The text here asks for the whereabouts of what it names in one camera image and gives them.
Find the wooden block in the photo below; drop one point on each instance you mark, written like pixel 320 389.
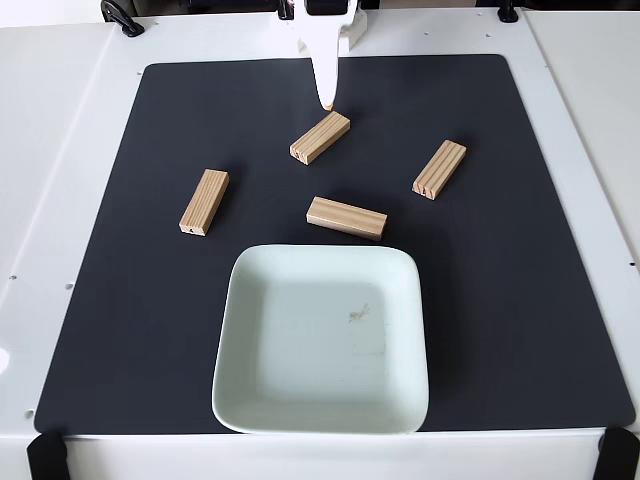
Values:
pixel 204 201
pixel 440 169
pixel 320 137
pixel 346 218

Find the pale green square plate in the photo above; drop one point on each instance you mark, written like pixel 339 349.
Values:
pixel 300 310

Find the black table clamp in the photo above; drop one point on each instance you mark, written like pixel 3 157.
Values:
pixel 507 12
pixel 285 9
pixel 122 17

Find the black rubber mat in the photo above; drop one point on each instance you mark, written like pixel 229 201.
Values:
pixel 125 325

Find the black corner bracket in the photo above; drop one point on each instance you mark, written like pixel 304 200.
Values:
pixel 47 455
pixel 620 452

